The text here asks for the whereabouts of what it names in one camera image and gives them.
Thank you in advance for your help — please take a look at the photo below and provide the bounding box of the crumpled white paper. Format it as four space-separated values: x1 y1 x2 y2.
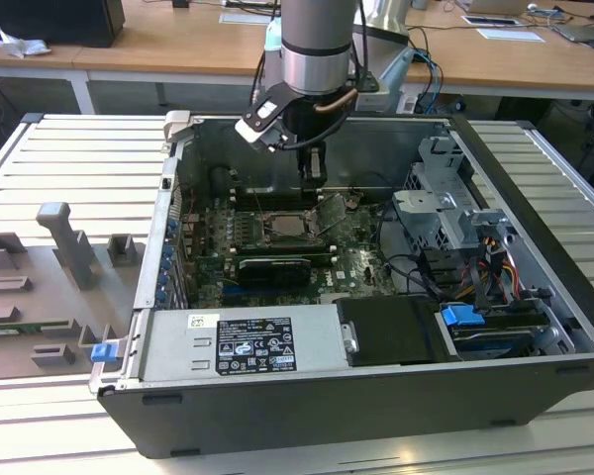
0 27 51 58

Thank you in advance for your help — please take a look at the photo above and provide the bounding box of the CPU socket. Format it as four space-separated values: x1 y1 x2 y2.
259 210 328 246

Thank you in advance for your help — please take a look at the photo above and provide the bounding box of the silver power supply unit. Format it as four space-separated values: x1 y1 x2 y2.
141 304 358 383

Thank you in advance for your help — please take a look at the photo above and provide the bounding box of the black plastic shroud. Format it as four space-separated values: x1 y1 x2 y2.
336 294 459 368

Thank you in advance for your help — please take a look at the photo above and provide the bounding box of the beige cardboard box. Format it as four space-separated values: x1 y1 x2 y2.
467 0 526 16

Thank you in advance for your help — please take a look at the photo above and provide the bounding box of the wooden desk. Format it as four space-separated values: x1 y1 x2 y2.
0 0 594 118

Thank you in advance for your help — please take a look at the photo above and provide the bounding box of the black graphics card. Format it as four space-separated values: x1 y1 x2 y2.
238 255 312 289

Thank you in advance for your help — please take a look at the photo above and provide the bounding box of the desk cable hatch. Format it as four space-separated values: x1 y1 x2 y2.
462 14 519 28
220 12 273 25

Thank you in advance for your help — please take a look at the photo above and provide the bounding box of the hard disk in blue carrier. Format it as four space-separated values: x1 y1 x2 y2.
438 304 548 360

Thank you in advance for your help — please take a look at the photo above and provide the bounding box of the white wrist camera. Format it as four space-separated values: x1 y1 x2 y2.
235 88 291 145

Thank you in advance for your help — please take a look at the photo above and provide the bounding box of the yellow red wire bundle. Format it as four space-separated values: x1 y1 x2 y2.
479 236 522 301

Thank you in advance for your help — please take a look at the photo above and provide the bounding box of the green RAM stick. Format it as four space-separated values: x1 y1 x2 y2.
0 322 73 334

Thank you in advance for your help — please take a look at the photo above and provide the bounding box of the white paper sheet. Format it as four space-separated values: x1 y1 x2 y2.
476 27 545 45

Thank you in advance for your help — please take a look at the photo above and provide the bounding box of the black open PC case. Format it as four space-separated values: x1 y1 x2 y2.
89 109 594 460

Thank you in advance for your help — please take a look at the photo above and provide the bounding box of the blue plastic latch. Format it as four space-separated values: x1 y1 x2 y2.
91 343 118 365

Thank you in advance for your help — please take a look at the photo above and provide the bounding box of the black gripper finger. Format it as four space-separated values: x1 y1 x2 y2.
298 142 330 193

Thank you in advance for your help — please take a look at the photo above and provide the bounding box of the silver CPU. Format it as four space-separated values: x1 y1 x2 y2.
269 215 312 238

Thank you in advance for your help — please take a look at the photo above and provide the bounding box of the grey metal disk bay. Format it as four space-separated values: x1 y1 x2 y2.
390 134 519 253

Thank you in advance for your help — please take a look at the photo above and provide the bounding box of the grey laptop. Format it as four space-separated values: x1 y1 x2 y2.
551 22 594 45

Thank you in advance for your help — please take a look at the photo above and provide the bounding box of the black box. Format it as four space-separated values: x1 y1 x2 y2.
0 0 126 49

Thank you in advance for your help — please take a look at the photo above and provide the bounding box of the black RAM slot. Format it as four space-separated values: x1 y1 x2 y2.
237 240 332 246
237 244 334 250
236 248 335 254
235 198 321 205
235 189 321 196
236 252 337 258
235 194 321 201
235 203 321 210

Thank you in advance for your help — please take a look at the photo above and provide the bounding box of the metal rear port block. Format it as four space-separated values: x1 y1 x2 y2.
180 211 203 258

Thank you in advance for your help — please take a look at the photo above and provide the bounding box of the green motherboard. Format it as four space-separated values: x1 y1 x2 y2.
180 190 402 308

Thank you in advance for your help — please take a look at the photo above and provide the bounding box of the grey parts rack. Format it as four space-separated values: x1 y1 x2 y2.
0 200 148 382

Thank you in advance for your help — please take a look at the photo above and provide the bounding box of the grey plastic case latch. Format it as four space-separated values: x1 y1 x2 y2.
162 109 193 145

